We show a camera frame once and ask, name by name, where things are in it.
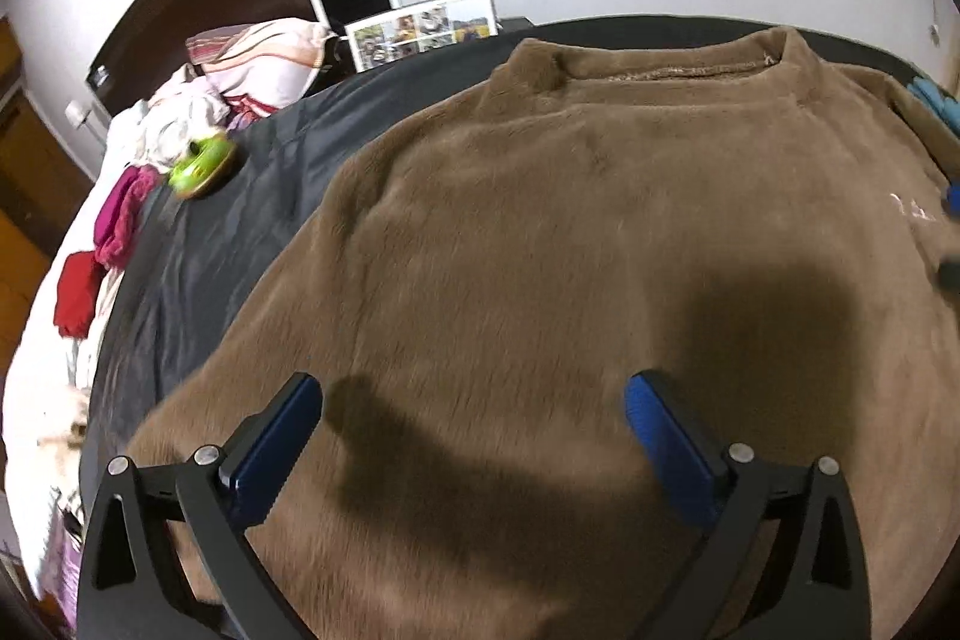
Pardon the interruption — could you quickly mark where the brown fleece sweater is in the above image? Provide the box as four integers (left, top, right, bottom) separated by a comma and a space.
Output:
124, 26, 960, 640

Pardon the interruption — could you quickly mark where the magenta folded cloth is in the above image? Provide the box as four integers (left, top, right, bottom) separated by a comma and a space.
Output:
91, 166, 162, 270

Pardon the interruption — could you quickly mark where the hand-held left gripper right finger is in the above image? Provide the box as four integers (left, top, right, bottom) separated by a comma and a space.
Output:
624, 370, 875, 640

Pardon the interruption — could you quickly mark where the wooden wardrobe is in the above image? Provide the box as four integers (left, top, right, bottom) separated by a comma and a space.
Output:
0, 14, 95, 341

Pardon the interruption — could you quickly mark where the beige crumpled cloth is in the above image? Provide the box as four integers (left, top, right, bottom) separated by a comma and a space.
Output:
37, 385, 92, 453

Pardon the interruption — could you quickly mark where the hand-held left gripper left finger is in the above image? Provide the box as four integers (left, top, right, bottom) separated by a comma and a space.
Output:
79, 372, 325, 640

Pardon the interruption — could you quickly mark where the white photo collage frame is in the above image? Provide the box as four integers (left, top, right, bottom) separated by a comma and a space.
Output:
343, 0, 500, 75

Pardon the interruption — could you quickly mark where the blue cloth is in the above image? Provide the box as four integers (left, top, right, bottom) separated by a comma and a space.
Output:
904, 76, 960, 135

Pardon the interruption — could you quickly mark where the red folded cloth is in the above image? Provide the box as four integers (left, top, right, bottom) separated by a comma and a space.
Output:
52, 250, 106, 341

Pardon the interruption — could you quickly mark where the dark grey bed sheet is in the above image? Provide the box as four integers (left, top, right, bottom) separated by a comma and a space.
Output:
79, 14, 931, 640

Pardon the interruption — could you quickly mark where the green round toy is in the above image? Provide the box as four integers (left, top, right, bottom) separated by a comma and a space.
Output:
166, 134, 239, 202

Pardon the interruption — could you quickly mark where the white crumpled garment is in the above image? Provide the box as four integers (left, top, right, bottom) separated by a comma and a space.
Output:
135, 81, 230, 172

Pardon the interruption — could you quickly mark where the purple floral bedsheet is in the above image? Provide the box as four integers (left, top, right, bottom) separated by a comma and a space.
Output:
37, 520, 85, 620

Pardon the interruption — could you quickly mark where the pink striped pillow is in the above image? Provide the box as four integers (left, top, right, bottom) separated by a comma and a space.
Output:
184, 17, 338, 120

